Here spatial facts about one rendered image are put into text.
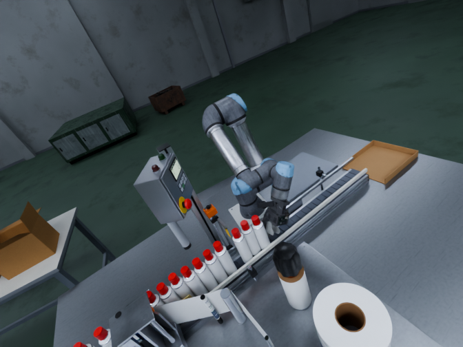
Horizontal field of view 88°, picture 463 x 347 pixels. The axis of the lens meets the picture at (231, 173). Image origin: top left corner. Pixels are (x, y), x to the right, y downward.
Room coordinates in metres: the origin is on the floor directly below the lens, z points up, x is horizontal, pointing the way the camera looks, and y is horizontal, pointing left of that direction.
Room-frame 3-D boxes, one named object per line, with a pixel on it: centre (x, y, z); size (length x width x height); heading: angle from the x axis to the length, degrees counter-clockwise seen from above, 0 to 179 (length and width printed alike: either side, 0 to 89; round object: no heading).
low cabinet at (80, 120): (7.05, 2.98, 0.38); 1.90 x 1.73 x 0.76; 99
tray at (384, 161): (1.05, -0.83, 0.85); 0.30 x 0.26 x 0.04; 110
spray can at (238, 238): (0.72, 0.08, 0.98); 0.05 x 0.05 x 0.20
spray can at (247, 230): (0.74, 0.03, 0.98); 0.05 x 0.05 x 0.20
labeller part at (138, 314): (0.47, 0.47, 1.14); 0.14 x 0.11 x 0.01; 110
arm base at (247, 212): (1.06, -0.03, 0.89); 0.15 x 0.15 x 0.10
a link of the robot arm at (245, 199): (1.07, -0.03, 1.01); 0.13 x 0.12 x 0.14; 100
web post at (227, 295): (0.48, 0.17, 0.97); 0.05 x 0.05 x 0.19
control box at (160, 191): (0.75, 0.23, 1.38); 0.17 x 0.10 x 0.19; 165
